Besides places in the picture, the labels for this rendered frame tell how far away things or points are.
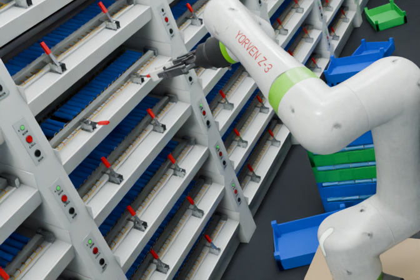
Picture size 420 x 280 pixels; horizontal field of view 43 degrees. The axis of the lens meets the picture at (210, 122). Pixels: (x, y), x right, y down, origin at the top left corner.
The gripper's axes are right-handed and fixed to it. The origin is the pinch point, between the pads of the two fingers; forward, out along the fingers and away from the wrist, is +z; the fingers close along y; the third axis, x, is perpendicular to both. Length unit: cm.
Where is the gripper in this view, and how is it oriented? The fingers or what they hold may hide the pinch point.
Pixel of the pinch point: (162, 71)
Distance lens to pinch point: 165.7
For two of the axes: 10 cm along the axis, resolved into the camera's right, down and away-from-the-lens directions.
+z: -7.7, 2.0, 6.0
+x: -4.8, -8.1, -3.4
